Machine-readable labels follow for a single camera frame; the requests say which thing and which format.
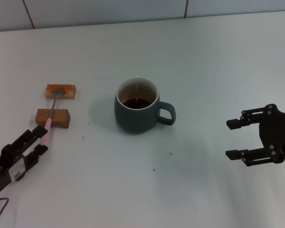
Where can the grey ceramic cup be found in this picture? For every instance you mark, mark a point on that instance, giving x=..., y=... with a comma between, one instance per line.
x=135, y=121

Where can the dark arched wooden block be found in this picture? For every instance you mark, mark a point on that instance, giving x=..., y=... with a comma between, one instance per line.
x=61, y=118

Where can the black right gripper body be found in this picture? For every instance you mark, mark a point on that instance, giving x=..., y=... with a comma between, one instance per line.
x=278, y=133

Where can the light stained wooden block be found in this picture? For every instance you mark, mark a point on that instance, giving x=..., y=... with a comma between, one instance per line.
x=70, y=93

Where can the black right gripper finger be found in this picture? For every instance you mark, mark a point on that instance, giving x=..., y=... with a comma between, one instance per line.
x=234, y=124
x=234, y=154

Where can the dark brown coffee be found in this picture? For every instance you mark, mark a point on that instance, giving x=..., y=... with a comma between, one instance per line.
x=136, y=104

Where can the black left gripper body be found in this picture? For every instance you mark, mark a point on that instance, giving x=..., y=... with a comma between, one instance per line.
x=2, y=171

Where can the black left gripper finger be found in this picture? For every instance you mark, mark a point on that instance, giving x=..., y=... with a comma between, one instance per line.
x=35, y=133
x=40, y=152

